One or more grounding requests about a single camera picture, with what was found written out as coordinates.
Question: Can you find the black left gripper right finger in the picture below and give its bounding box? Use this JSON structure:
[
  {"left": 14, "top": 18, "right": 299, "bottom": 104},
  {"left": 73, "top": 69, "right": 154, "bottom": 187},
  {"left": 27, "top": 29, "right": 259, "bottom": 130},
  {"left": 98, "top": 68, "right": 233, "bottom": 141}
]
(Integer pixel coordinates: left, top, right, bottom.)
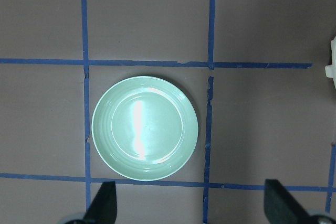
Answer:
[{"left": 264, "top": 179, "right": 315, "bottom": 224}]

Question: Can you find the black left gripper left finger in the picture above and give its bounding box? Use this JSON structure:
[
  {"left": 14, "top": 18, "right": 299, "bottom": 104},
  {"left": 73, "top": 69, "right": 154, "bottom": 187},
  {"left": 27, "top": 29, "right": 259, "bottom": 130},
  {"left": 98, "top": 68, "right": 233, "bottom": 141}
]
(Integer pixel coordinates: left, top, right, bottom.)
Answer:
[{"left": 83, "top": 182, "right": 117, "bottom": 223}]

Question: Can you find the white rice cooker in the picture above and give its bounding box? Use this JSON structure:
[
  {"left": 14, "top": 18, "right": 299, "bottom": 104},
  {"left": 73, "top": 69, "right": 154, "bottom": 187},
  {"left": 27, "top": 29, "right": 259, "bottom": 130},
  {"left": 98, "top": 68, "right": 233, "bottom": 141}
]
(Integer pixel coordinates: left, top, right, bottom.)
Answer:
[{"left": 325, "top": 37, "right": 336, "bottom": 87}]

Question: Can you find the light green plate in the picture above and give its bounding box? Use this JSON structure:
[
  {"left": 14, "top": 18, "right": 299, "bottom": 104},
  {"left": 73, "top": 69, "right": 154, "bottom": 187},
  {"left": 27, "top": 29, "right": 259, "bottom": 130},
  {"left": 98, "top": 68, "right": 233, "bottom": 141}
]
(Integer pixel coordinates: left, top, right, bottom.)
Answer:
[{"left": 91, "top": 76, "right": 198, "bottom": 181}]

